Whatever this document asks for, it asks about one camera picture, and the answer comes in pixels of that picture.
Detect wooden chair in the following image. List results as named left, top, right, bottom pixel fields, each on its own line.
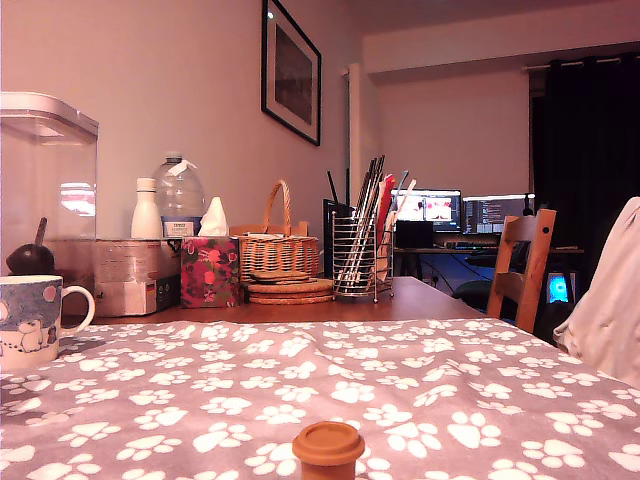
left=485, top=208, right=558, bottom=335

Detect orange-brown coffee capsule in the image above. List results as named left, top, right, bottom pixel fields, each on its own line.
left=291, top=421, right=366, bottom=480

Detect computer tower with blue light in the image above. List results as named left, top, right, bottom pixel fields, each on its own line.
left=544, top=269, right=579, bottom=306

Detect dark coffee scoop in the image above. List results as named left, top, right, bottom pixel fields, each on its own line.
left=5, top=217, right=56, bottom=277

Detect dark curtain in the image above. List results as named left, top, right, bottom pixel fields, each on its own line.
left=530, top=54, right=640, bottom=301

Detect white insulated bottle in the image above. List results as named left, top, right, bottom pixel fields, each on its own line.
left=130, top=177, right=164, bottom=240

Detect white draped garment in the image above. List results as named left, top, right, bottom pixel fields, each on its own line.
left=553, top=196, right=640, bottom=389

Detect white paper tissue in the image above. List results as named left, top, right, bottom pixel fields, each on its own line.
left=197, top=196, right=230, bottom=238

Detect dark office chair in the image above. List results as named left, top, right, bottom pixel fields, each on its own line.
left=452, top=278, right=497, bottom=312

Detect dark wooden desk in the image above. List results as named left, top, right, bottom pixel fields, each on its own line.
left=392, top=243, right=586, bottom=294

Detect floral tissue box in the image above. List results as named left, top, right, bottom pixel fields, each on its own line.
left=179, top=235, right=242, bottom=309

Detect black-handled metal utensil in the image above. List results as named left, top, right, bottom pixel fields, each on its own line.
left=352, top=154, right=387, bottom=289
left=344, top=158, right=378, bottom=287

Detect curtain rod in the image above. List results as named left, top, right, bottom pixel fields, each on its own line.
left=522, top=55, right=640, bottom=72

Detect large clear water bottle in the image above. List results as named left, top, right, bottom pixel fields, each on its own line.
left=152, top=152, right=207, bottom=239

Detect white cardboard package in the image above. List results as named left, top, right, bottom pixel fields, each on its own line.
left=92, top=238, right=182, bottom=318

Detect cartoon print ceramic mug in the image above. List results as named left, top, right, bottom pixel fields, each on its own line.
left=0, top=274, right=96, bottom=372

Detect small black box device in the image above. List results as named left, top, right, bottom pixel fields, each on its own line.
left=394, top=221, right=435, bottom=250

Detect round cork trivet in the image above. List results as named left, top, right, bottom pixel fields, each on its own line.
left=243, top=277, right=335, bottom=297
left=247, top=291, right=335, bottom=306

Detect red kitchen utensil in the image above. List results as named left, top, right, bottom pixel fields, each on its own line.
left=375, top=173, right=397, bottom=242

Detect wicker basket with handle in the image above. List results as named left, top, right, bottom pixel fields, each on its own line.
left=229, top=179, right=320, bottom=285

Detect chrome wire utensil rack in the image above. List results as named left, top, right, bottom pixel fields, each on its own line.
left=331, top=209, right=395, bottom=304

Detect grey paw-print cloth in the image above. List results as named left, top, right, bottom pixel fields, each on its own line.
left=0, top=318, right=640, bottom=480

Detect stack of cork coasters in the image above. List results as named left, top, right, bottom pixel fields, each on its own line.
left=249, top=269, right=310, bottom=287

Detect clear container with white lid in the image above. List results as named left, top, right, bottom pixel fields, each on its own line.
left=0, top=91, right=100, bottom=316

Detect black framed picture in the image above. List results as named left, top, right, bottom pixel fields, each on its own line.
left=260, top=0, right=322, bottom=147

